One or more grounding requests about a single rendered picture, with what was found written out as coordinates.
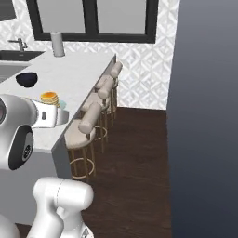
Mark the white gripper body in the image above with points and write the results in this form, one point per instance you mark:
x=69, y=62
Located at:
x=63, y=116

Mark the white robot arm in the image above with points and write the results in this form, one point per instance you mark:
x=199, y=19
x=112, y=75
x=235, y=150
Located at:
x=59, y=198

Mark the golden pancake stack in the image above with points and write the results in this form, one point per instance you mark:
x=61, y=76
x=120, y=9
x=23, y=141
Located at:
x=50, y=98

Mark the grey dining counter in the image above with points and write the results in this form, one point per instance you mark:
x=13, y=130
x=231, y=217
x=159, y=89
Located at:
x=60, y=161

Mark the dark grey fridge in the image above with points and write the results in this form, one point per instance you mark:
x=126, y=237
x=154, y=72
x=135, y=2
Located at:
x=204, y=124

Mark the pale teal plate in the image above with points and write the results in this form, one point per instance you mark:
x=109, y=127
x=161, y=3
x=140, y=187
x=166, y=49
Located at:
x=63, y=104

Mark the beige bar stool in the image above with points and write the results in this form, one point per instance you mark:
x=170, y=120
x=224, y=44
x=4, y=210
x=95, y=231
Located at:
x=104, y=87
x=116, y=69
x=81, y=136

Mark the black bowl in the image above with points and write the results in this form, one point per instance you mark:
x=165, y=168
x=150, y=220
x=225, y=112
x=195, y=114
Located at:
x=27, y=80

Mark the white paper towel roll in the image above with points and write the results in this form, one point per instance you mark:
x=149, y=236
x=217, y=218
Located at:
x=58, y=45

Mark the dark sink basin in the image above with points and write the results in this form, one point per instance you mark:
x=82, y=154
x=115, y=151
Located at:
x=18, y=55

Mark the grey sink tap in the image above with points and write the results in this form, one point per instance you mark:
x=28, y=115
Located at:
x=21, y=44

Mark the black framed window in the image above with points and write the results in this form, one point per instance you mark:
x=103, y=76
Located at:
x=91, y=18

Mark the dark wall cabinet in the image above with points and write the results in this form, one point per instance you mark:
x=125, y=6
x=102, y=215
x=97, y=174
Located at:
x=6, y=9

